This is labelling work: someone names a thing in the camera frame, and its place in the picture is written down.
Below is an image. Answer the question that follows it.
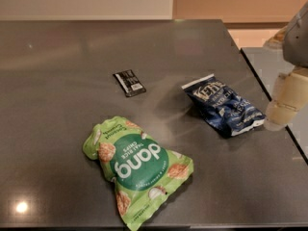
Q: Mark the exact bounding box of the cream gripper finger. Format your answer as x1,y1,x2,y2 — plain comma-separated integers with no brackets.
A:
264,66,308,131

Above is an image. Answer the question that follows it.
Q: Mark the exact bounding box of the green dang rice chip bag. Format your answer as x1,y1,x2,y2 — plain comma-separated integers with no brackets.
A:
83,116,193,231

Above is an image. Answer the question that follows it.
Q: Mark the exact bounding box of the small black snack packet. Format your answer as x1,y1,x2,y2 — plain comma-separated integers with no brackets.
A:
114,69,146,97

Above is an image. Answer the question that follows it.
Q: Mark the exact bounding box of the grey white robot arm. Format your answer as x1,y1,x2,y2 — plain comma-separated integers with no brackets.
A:
264,2,308,131

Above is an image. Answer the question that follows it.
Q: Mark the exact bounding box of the blue kettle chip bag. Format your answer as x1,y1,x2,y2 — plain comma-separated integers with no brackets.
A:
182,74,266,138

